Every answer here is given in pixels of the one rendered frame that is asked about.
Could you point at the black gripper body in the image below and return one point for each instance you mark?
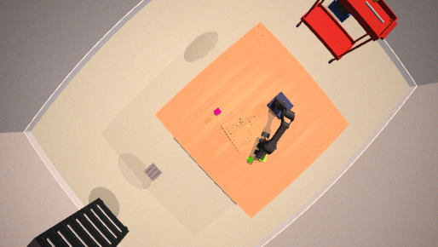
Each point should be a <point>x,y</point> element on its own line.
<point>265,135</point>

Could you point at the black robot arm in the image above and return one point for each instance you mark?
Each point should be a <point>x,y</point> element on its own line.
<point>269,146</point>

